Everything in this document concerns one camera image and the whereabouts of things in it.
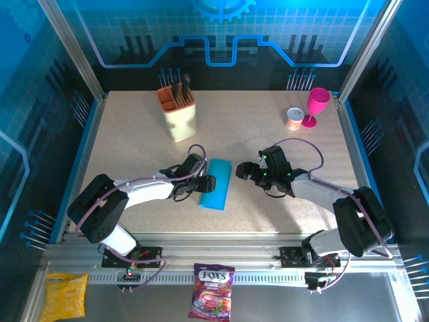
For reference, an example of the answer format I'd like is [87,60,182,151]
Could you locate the blue cloth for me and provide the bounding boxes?
[198,158,233,211]

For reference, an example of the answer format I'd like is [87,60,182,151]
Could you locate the beige orange utensil holder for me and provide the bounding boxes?
[156,85,198,144]

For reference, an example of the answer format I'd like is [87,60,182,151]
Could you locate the orange white can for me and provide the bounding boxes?
[286,107,305,131]

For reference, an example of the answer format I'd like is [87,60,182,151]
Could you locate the pink plastic goblet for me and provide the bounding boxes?
[300,87,332,129]

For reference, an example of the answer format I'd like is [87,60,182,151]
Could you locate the purple candy bag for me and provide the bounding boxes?
[187,263,235,319]

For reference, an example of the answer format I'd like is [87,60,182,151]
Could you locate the small black circuit board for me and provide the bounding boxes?
[116,272,141,286]
[304,271,331,291]

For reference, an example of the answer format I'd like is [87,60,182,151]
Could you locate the yellow snack bag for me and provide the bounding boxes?
[40,272,90,321]

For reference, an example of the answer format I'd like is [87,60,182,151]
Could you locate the aluminium frame rail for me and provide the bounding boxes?
[40,233,403,273]

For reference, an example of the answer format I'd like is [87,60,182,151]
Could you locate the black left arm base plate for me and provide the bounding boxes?
[102,246,164,269]

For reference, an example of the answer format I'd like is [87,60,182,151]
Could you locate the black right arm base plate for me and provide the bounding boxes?
[280,246,341,269]

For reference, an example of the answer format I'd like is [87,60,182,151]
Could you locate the grey slotted cable duct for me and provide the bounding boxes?
[86,272,308,284]

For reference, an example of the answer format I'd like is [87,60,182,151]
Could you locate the aluminium frame post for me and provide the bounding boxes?
[36,0,109,101]
[336,0,403,103]

